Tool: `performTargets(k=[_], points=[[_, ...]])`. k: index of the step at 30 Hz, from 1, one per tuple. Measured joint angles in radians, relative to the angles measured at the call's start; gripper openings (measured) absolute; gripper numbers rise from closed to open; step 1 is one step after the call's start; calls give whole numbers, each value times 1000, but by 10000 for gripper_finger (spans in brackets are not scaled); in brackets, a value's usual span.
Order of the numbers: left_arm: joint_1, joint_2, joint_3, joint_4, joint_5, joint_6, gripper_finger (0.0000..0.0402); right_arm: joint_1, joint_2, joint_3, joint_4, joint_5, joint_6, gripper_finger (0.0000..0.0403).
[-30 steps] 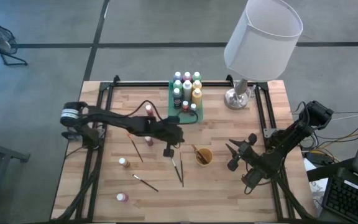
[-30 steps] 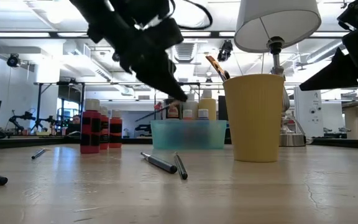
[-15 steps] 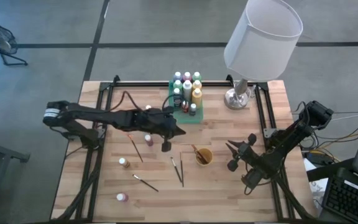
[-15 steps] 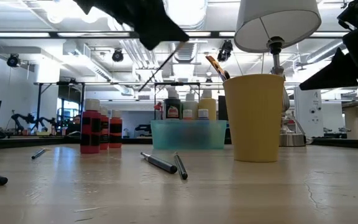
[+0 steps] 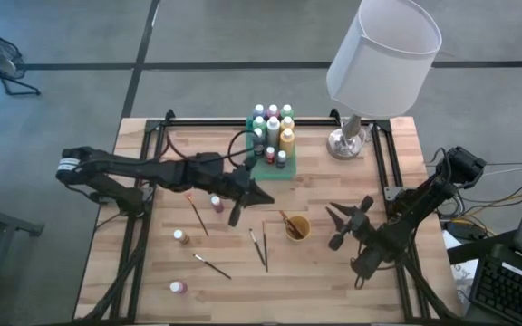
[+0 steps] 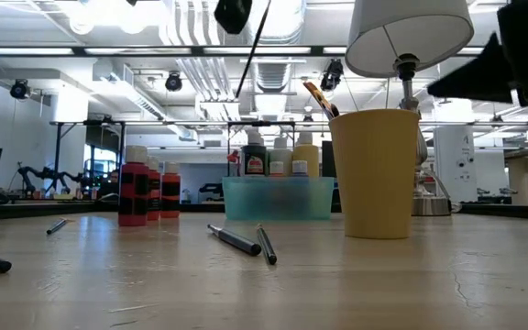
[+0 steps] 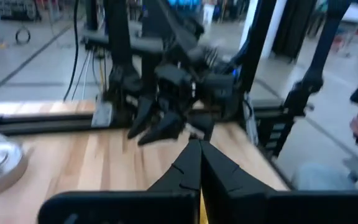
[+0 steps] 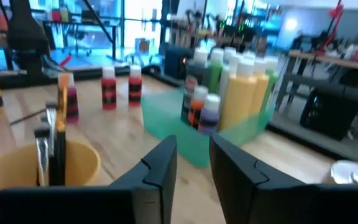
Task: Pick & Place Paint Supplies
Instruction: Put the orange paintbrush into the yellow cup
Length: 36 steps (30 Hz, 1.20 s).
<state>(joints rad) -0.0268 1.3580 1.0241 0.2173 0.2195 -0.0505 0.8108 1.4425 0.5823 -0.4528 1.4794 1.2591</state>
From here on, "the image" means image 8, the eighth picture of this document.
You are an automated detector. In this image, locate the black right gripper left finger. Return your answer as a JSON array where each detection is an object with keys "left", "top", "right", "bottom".
[{"left": 109, "top": 135, "right": 178, "bottom": 224}]

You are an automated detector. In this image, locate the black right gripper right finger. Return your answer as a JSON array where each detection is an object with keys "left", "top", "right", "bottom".
[{"left": 209, "top": 134, "right": 319, "bottom": 224}]

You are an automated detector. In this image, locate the yellow ribbed cup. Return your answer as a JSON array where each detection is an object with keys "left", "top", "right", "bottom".
[{"left": 0, "top": 139, "right": 101, "bottom": 200}]

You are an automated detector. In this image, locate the small light purple paint bottle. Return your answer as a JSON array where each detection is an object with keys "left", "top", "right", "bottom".
[{"left": 198, "top": 93, "right": 222, "bottom": 135}]

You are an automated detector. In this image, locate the small orange paint bottle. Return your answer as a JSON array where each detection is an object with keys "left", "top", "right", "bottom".
[{"left": 188, "top": 85, "right": 209, "bottom": 130}]

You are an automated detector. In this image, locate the large golden yellow paint bottle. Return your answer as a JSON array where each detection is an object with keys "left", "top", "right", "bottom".
[{"left": 218, "top": 58, "right": 258, "bottom": 131}]

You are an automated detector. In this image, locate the small red paint bottle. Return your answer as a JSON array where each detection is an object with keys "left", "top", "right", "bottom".
[
  {"left": 101, "top": 66, "right": 117, "bottom": 111},
  {"left": 128, "top": 65, "right": 143, "bottom": 108}
]

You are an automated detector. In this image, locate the large pale yellow paint bottle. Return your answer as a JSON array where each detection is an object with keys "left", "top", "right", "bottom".
[{"left": 249, "top": 58, "right": 270, "bottom": 116}]

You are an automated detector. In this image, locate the large green paint bottle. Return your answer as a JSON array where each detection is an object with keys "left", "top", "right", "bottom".
[
  {"left": 208, "top": 48, "right": 226, "bottom": 94},
  {"left": 261, "top": 57, "right": 280, "bottom": 113}
]

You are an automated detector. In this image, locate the small magenta paint bottle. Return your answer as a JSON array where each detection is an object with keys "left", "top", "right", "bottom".
[{"left": 66, "top": 73, "right": 80, "bottom": 124}]

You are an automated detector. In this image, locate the large dark paint bottle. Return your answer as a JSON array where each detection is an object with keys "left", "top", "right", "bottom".
[{"left": 180, "top": 48, "right": 211, "bottom": 125}]

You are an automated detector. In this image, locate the large lavender paint bottle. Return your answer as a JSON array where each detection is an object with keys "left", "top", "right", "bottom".
[{"left": 223, "top": 46, "right": 237, "bottom": 68}]

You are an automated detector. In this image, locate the green plastic tray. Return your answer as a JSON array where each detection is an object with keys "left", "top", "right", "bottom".
[{"left": 140, "top": 88, "right": 276, "bottom": 169}]

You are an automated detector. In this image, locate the black equipment case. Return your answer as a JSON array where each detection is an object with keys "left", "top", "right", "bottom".
[{"left": 300, "top": 90, "right": 358, "bottom": 141}]

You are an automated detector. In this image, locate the background work table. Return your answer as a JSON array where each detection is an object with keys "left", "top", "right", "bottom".
[{"left": 275, "top": 49, "right": 358, "bottom": 108}]

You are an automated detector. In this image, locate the red desk object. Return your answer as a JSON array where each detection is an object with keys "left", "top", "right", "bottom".
[{"left": 320, "top": 0, "right": 345, "bottom": 52}]

